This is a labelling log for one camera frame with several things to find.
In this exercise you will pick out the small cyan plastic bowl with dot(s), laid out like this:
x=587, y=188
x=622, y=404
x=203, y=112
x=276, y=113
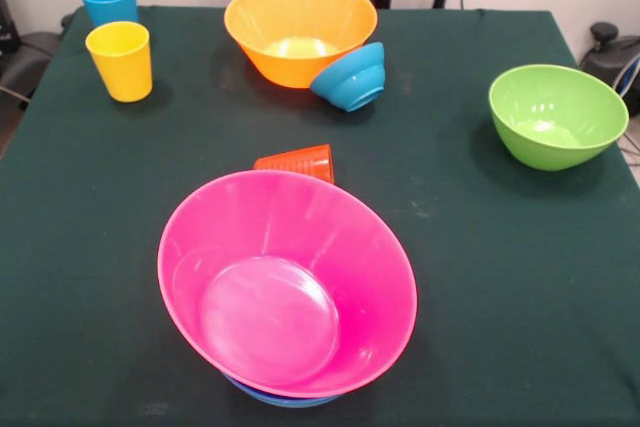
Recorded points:
x=350, y=82

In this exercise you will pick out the red-orange plastic cup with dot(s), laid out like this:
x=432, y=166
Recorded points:
x=300, y=162

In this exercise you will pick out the large blue plastic bowl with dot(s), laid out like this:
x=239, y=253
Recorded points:
x=300, y=401

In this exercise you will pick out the orange plastic bowl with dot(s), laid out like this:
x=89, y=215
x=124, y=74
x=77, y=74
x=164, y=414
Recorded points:
x=295, y=17

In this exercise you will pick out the magenta pink plastic bowl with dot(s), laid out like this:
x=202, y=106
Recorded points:
x=350, y=272

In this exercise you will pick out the dark green tablecloth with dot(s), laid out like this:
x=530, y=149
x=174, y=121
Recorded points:
x=500, y=297

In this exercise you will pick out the gray pedestal foot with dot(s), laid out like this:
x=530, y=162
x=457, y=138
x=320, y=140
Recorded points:
x=607, y=67
x=30, y=57

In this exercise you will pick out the lime green plastic bowl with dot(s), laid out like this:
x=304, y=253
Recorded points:
x=565, y=122

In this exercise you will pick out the yellow plastic cup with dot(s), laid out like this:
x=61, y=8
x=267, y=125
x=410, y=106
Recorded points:
x=120, y=57

